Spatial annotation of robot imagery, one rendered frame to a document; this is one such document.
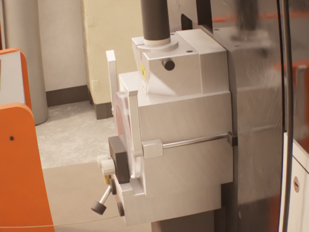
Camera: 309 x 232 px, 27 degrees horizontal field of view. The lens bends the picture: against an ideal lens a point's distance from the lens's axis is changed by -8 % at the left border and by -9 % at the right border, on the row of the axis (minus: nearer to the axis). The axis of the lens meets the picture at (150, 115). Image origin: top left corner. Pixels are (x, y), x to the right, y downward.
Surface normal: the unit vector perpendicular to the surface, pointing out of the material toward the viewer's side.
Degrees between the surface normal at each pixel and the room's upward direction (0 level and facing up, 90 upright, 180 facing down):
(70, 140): 0
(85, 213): 0
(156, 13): 90
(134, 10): 90
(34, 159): 90
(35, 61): 90
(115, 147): 0
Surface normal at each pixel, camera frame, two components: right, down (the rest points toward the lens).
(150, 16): -0.32, 0.38
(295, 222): -0.97, 0.15
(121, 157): 0.22, 0.35
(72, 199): -0.07, -0.93
